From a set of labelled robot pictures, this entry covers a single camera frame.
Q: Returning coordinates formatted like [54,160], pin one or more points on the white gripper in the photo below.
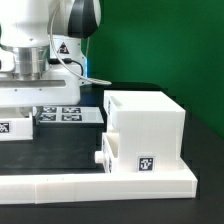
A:
[56,87]

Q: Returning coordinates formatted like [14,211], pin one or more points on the white drawer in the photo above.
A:
[108,155]
[16,128]

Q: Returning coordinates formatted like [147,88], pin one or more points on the white drawer cabinet box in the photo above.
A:
[150,127]

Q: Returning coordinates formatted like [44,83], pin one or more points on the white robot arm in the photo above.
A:
[32,71]

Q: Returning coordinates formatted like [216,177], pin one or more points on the fiducial marker sheet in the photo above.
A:
[71,115]

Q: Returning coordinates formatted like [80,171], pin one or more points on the white L-shaped fence wall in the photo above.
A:
[51,186]

